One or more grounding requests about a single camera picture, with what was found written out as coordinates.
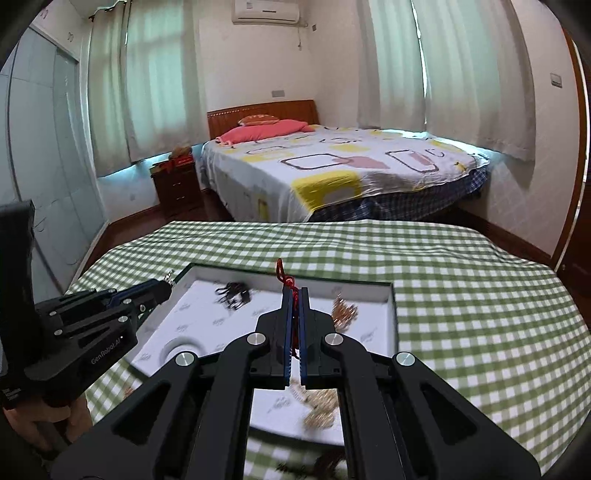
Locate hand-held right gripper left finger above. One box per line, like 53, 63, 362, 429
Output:
51, 287, 297, 480

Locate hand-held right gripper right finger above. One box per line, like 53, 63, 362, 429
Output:
299, 287, 541, 480

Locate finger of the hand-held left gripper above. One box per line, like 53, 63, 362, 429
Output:
51, 294, 171, 345
38, 279, 174, 320

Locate red knot ornament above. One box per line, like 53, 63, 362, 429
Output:
276, 259, 297, 298

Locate dark green box with white liner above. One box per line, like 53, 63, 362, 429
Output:
124, 263, 399, 446

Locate gold ornament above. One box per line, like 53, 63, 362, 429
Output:
288, 388, 343, 431

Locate person's left hand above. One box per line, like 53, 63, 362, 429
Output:
4, 394, 92, 457

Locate dark wooden nightstand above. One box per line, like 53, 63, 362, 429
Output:
150, 162, 204, 219

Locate red boxes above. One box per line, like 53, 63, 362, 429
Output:
154, 156, 195, 172

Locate green checked tablecloth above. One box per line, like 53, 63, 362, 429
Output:
65, 220, 580, 480

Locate blue checked bed skirt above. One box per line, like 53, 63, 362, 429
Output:
309, 166, 488, 222

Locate frosted glass sliding wardrobe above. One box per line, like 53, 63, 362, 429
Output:
0, 25, 112, 296

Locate white patterned bed sheet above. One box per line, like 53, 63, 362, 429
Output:
201, 124, 490, 224

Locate narrow white curtain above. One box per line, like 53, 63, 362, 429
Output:
358, 0, 428, 131
88, 4, 134, 177

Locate pink pillow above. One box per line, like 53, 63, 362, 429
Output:
217, 119, 317, 146

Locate wide white curtain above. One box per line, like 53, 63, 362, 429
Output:
411, 0, 536, 162
122, 0, 208, 160

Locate wooden bed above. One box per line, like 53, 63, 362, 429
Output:
201, 99, 490, 224

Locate dark curtain rod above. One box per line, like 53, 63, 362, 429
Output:
88, 0, 126, 21

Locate white air conditioner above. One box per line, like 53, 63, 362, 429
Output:
232, 0, 301, 25

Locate brown wooden door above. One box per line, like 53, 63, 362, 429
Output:
551, 28, 591, 287

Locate brown bead bracelet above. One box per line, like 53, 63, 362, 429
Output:
277, 450, 347, 480

